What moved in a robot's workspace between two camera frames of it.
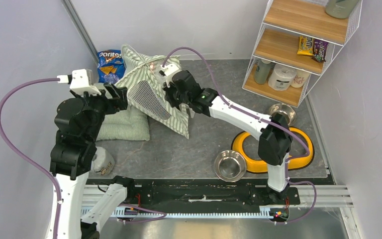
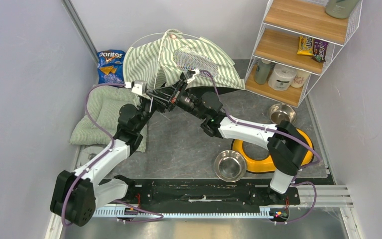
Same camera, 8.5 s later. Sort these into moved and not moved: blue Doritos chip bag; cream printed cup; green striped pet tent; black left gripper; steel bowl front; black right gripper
Moved: black left gripper; green striped pet tent
Not moved: blue Doritos chip bag; black right gripper; steel bowl front; cream printed cup
